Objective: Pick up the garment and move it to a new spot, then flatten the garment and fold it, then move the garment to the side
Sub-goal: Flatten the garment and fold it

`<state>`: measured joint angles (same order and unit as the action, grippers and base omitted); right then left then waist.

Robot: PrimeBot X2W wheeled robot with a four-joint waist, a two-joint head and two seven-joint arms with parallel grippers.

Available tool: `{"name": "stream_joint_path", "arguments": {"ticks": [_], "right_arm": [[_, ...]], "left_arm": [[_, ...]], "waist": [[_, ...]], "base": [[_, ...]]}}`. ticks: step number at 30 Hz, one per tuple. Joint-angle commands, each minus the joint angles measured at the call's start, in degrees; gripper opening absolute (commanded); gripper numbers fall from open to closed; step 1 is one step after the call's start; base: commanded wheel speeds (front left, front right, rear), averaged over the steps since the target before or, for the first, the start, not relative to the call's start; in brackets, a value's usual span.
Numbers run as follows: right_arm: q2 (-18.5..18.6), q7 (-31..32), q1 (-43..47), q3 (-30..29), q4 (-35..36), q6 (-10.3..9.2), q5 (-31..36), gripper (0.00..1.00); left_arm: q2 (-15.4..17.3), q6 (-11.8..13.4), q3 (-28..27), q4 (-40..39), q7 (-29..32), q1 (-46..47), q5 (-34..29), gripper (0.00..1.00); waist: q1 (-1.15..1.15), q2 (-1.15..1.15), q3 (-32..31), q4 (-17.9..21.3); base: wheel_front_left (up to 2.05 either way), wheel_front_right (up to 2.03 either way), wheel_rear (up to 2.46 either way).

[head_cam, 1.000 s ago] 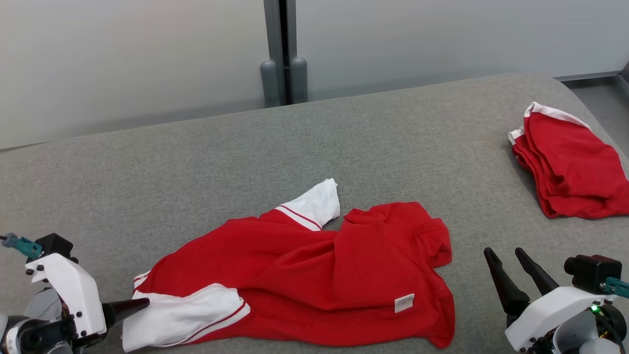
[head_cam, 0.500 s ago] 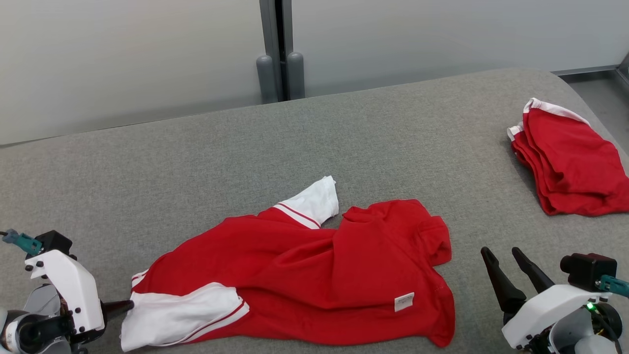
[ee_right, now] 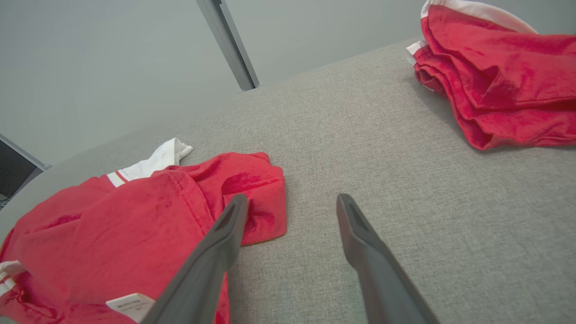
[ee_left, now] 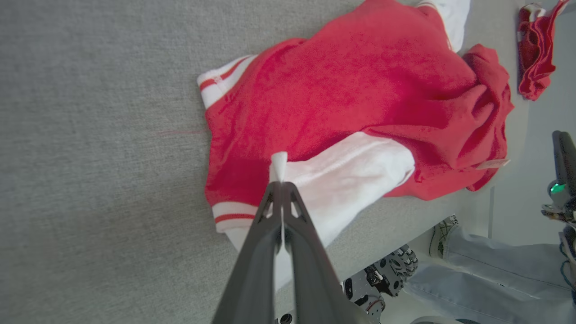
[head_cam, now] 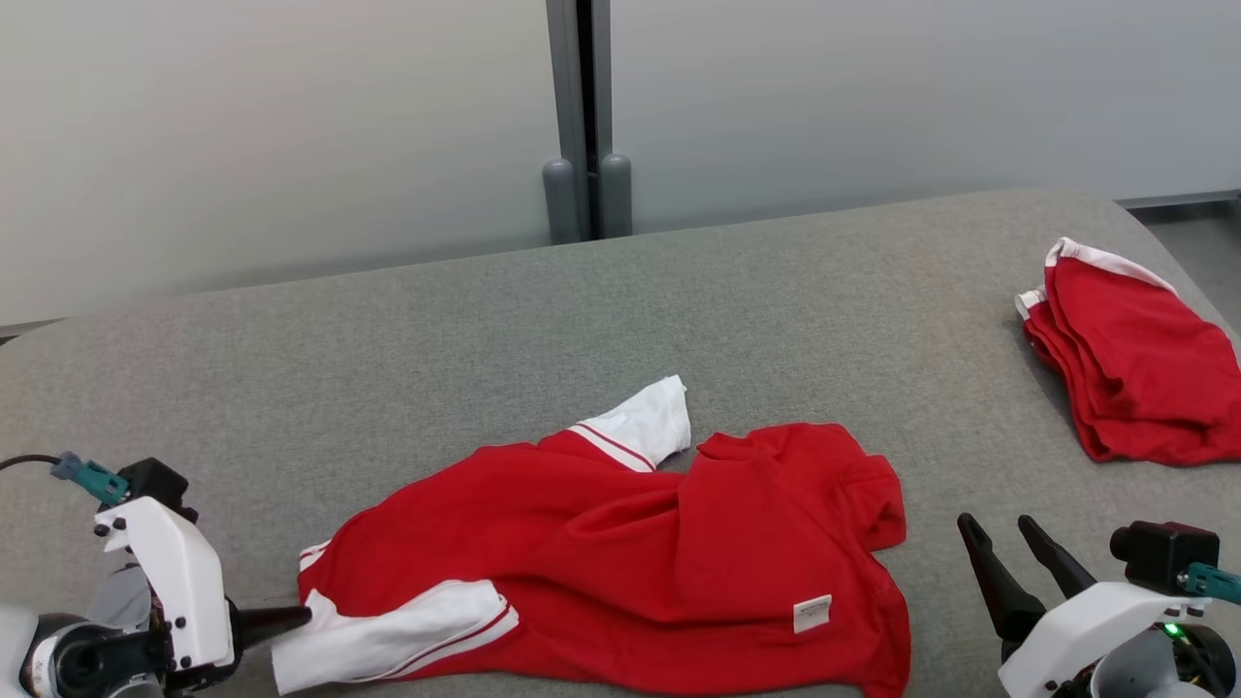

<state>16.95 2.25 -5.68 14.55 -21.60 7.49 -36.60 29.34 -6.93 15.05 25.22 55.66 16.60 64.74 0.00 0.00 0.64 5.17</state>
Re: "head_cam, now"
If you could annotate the red jersey white sleeves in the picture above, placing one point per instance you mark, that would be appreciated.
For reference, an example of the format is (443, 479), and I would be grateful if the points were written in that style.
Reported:
(659, 562)

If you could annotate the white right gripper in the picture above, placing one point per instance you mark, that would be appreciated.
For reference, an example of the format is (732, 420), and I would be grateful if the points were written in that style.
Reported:
(1086, 630)

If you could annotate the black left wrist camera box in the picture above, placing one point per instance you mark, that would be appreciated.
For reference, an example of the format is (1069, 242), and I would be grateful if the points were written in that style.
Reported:
(160, 480)

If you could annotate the red shorts white trim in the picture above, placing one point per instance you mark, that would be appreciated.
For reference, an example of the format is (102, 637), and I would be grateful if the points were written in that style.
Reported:
(1134, 368)

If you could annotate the grey partition post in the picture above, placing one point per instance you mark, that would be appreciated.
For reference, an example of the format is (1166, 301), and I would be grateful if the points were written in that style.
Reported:
(587, 107)

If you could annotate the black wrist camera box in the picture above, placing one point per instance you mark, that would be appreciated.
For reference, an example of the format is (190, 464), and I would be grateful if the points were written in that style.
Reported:
(1163, 553)
(160, 480)

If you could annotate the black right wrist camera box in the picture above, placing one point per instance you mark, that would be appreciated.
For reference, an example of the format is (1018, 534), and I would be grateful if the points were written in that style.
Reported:
(1163, 553)

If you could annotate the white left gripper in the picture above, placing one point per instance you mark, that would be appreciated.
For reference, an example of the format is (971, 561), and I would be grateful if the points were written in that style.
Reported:
(175, 572)

